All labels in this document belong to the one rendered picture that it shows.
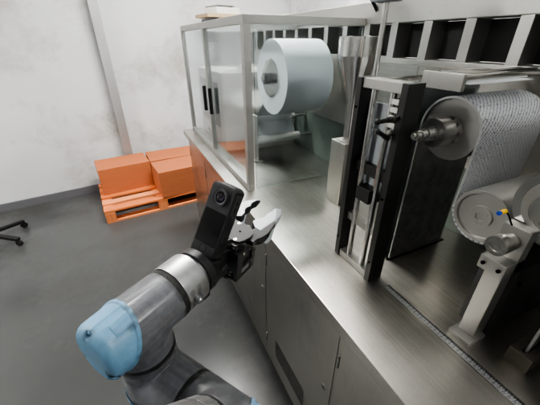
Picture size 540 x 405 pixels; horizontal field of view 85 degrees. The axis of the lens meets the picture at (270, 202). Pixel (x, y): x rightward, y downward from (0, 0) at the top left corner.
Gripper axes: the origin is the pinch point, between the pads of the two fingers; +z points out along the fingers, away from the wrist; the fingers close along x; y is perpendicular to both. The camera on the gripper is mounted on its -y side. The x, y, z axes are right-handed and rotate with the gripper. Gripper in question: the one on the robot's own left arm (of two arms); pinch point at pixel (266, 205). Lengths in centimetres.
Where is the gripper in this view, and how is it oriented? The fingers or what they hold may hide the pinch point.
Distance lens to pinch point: 57.4
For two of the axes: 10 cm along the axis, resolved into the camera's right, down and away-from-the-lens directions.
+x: 8.5, 3.7, -3.9
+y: -1.2, 8.3, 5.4
